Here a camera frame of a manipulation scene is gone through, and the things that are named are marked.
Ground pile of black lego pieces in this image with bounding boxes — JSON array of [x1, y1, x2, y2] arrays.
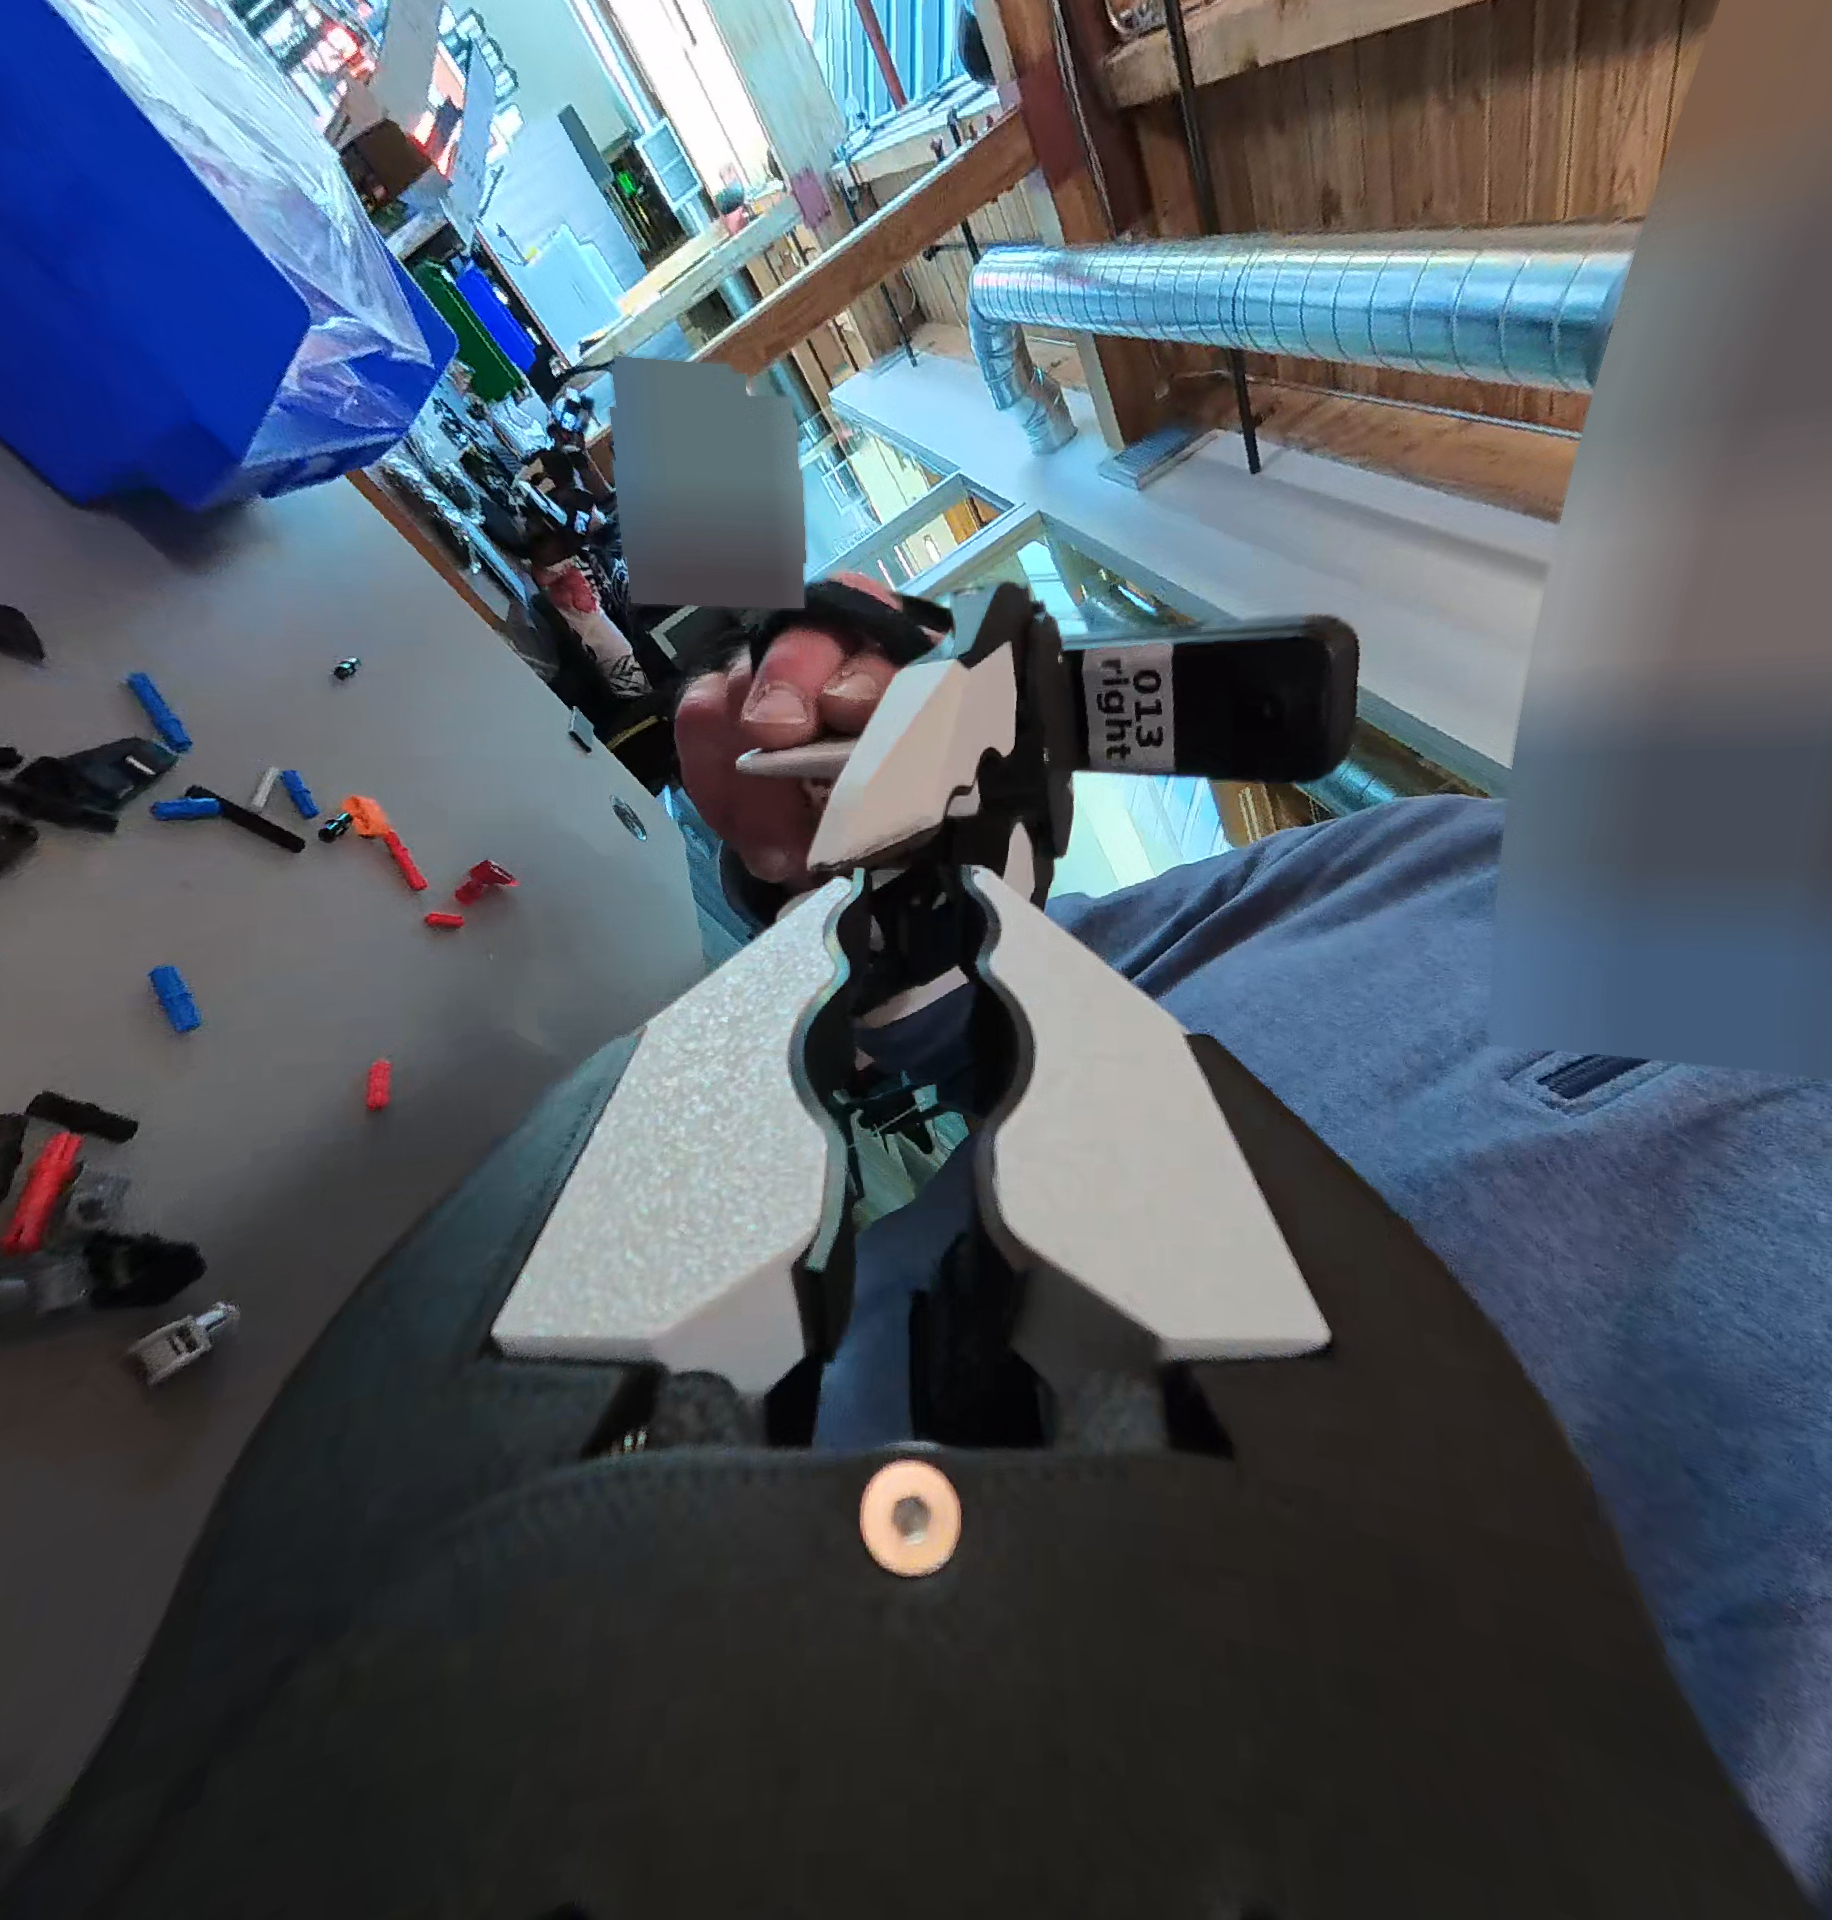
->
[[0, 585, 317, 886]]

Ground silver ventilation duct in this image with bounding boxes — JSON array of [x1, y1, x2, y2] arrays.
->
[[969, 232, 1636, 450]]

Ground blue storage bin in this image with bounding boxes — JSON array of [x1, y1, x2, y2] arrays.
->
[[0, 0, 453, 514]]

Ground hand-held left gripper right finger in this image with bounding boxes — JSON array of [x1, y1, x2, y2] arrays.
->
[[955, 864, 1333, 1449]]

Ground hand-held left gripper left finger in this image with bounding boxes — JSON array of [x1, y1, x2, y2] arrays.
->
[[489, 874, 865, 1449]]

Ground small light grey lego connector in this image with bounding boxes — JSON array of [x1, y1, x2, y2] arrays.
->
[[122, 1302, 247, 1387]]

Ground wooden ceiling beams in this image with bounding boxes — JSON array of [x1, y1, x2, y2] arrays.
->
[[693, 0, 1728, 496]]

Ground person's right hand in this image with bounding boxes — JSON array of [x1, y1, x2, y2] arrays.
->
[[670, 581, 950, 892]]

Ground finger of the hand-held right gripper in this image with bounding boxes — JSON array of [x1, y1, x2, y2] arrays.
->
[[972, 585, 1078, 904], [806, 646, 1023, 878]]

